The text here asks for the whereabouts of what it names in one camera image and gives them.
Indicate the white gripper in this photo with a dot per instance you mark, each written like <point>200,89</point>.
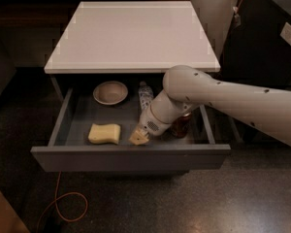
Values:
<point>149,121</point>

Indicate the yellow sponge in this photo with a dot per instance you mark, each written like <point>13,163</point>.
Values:
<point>102,134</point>

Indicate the grey top drawer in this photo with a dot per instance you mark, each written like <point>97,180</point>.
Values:
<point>69,149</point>

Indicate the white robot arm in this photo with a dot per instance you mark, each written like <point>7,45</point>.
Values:
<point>185,89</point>

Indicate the brown glass jar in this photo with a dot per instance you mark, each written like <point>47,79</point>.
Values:
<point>179,127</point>

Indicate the clear plastic water bottle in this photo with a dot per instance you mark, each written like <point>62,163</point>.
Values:
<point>145,95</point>

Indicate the beige bowl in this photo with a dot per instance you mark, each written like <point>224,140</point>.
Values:
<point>110,93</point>

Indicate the white cabinet countertop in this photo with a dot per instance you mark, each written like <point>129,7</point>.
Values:
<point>132,37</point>

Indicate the black cabinet on right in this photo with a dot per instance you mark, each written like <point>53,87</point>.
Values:
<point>254,53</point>

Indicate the tan board corner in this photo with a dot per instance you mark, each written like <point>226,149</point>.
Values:
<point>10,222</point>

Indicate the white label sticker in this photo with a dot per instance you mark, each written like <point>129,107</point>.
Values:
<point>285,33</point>

